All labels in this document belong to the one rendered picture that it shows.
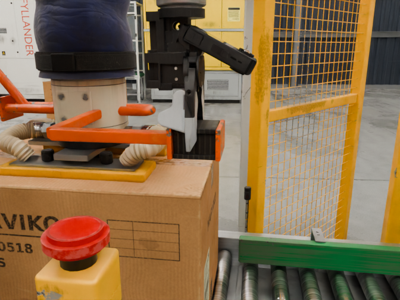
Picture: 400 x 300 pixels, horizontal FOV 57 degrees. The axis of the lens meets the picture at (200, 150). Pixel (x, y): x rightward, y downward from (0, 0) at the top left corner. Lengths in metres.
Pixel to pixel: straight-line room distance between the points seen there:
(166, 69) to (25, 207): 0.44
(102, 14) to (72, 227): 0.52
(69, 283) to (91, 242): 0.05
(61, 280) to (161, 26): 0.37
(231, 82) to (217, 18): 1.36
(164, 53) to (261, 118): 0.73
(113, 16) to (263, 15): 0.54
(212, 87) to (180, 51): 7.65
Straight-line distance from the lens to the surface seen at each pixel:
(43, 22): 0.86
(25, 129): 0.99
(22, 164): 0.91
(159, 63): 0.56
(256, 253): 1.22
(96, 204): 0.77
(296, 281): 1.29
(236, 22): 8.14
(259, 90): 1.23
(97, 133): 0.64
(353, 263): 1.26
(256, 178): 1.30
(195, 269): 0.78
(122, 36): 0.85
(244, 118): 1.80
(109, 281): 0.43
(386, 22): 12.29
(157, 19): 0.58
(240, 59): 0.55
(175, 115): 0.56
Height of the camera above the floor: 1.22
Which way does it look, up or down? 16 degrees down
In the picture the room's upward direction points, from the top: straight up
